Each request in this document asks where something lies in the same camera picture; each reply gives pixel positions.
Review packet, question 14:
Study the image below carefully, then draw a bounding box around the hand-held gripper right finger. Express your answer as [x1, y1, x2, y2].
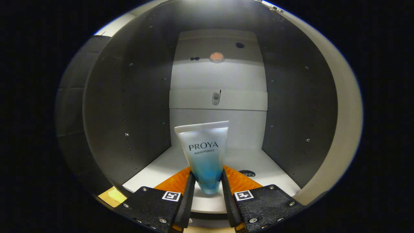
[221, 166, 304, 233]

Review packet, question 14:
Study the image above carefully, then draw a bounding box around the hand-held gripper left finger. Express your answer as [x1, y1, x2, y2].
[115, 167, 196, 233]

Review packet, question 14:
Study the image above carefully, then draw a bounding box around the white blue cosmetic tube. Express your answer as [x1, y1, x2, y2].
[175, 121, 229, 194]

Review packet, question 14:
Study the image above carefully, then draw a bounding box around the white cabinet shelf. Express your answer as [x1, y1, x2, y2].
[173, 29, 263, 63]
[169, 88, 268, 111]

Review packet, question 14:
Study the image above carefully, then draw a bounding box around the dark grey cabinet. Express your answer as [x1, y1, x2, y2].
[82, 0, 338, 227]

